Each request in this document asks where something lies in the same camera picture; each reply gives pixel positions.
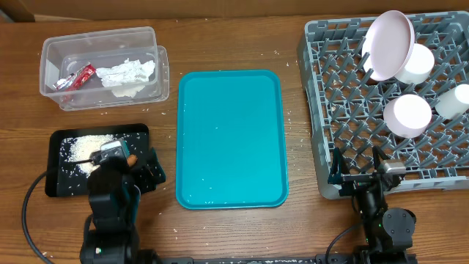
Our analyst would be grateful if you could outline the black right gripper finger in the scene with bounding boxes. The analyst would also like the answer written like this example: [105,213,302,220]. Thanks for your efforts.
[328,147,350,183]
[372,145,389,171]

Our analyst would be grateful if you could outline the grey dishwasher rack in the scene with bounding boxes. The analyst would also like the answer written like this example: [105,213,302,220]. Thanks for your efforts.
[298,11,468,199]

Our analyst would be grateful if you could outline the orange carrot piece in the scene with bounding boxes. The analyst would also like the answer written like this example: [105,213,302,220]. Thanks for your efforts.
[127,155,138,166]

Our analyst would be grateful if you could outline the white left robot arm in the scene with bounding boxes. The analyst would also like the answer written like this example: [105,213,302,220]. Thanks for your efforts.
[80,147,166,264]

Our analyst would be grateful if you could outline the black waste tray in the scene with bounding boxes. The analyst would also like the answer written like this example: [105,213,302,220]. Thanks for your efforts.
[45,123,149,197]

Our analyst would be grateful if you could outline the white napkin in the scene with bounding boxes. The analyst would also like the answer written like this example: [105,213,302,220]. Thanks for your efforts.
[96,59,155,98]

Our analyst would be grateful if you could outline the teal plastic tray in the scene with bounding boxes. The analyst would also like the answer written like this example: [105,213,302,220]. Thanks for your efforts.
[175,70,289,210]

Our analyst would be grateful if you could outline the red snack wrapper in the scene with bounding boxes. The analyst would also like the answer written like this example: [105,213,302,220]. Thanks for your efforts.
[53,63,96,92]

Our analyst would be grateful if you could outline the white cup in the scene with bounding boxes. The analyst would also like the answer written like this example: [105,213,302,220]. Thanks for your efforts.
[435,84,469,120]

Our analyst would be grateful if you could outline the pile of rice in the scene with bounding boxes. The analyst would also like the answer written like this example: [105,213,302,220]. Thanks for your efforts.
[62,134,115,177]

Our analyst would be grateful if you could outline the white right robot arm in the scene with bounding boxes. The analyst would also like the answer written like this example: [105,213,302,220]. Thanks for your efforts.
[323,146,418,264]

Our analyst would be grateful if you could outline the large white plate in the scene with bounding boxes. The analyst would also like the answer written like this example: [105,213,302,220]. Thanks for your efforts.
[361,10,415,81]

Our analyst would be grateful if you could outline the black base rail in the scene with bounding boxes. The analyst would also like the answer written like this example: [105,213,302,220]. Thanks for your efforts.
[91,254,418,264]

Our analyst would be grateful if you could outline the clear plastic bin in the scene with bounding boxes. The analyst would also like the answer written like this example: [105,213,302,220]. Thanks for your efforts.
[40,26,170,111]

